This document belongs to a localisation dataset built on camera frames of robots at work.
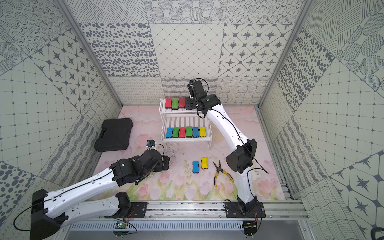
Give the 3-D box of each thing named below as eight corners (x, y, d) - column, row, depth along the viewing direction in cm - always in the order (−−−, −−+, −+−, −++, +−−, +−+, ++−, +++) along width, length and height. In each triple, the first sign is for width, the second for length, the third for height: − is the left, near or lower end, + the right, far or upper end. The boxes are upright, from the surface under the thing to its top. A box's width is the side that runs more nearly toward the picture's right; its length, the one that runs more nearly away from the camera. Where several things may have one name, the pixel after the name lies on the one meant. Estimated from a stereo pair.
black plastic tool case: (96, 151, 98) (90, 146, 92) (109, 124, 112) (105, 118, 107) (126, 151, 98) (121, 146, 92) (135, 124, 112) (132, 118, 107)
